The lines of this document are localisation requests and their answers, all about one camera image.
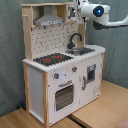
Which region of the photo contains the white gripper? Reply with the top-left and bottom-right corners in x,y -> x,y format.
73,0 -> 83,24

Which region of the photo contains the white microwave door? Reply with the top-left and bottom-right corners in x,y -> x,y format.
66,3 -> 88,23

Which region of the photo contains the white oven door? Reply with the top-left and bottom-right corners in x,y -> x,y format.
55,81 -> 74,111

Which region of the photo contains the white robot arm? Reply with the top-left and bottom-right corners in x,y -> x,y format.
73,0 -> 128,30

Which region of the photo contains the wooden toy kitchen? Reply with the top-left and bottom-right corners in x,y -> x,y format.
22,3 -> 105,127

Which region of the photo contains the grey range hood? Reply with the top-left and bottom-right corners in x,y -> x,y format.
35,6 -> 64,27

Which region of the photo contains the black toy faucet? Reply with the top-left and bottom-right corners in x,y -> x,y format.
66,32 -> 83,50

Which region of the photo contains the grey toy sink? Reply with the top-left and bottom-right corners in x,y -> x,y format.
66,47 -> 94,56

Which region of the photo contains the black toy stovetop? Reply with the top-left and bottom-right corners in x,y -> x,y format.
34,53 -> 71,67

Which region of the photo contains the right red stove knob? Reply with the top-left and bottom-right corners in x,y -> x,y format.
71,65 -> 78,73

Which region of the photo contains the red stove knob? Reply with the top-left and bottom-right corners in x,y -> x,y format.
71,65 -> 78,73
54,73 -> 60,79

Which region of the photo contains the left red stove knob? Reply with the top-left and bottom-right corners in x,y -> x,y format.
54,73 -> 60,79

